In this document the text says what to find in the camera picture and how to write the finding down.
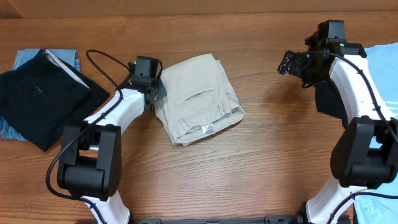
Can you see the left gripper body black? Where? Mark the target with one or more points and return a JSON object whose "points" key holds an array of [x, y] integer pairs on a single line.
{"points": [[160, 91]]}

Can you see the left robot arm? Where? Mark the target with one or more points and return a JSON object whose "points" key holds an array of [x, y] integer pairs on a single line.
{"points": [[90, 160]]}

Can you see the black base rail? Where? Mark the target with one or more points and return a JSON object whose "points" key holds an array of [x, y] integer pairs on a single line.
{"points": [[211, 221]]}

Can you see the beige khaki shorts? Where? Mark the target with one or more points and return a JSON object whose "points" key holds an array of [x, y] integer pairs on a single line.
{"points": [[200, 100]]}

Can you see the folded blue denim jeans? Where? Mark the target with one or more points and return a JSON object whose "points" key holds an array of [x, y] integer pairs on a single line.
{"points": [[67, 55]]}

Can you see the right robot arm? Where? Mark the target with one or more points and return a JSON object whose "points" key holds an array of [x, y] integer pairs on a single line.
{"points": [[365, 156]]}

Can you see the light blue t-shirt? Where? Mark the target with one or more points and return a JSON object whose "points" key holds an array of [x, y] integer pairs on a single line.
{"points": [[382, 60]]}

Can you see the folded black garment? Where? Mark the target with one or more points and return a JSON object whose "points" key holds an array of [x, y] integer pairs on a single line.
{"points": [[41, 96]]}

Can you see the black garment right pile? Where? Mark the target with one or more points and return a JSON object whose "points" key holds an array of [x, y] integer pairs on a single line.
{"points": [[328, 101]]}

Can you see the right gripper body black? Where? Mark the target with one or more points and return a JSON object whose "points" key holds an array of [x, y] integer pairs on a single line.
{"points": [[309, 70]]}

